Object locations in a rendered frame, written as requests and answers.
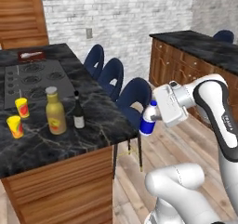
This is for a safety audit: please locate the white bottle with blue label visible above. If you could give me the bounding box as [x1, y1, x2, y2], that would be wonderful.
[139, 99, 158, 137]

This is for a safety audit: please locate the dark red board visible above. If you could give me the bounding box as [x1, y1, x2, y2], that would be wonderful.
[17, 50, 47, 64]

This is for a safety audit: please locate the wooden slatted cabinet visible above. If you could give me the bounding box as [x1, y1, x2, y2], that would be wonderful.
[0, 0, 50, 51]

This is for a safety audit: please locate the white item on board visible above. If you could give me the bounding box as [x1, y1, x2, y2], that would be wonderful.
[20, 51, 44, 59]

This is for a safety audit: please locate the wooden cupboard run, black top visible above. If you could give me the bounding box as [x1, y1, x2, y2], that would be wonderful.
[148, 30, 238, 128]

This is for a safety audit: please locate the navy blue chair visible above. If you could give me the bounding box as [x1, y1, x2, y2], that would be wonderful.
[83, 43, 106, 82]
[112, 76, 153, 174]
[212, 29, 235, 45]
[96, 57, 126, 102]

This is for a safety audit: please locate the grey hob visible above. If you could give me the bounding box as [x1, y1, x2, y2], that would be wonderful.
[3, 59, 75, 111]

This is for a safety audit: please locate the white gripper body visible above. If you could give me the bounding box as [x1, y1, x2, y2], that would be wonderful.
[152, 82, 190, 128]

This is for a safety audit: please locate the yellow cup with straw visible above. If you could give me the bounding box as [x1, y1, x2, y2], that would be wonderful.
[14, 89, 31, 120]

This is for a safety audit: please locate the yellow cup with red print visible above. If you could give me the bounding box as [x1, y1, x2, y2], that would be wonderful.
[6, 114, 25, 139]

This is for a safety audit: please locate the dark wine bottle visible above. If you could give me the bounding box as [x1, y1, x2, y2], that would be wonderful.
[73, 90, 86, 130]

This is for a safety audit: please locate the wooden island cabinet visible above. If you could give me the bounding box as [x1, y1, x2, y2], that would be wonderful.
[0, 144, 114, 224]

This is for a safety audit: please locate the gold bottle with grey cap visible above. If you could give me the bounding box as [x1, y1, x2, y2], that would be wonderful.
[45, 86, 68, 136]

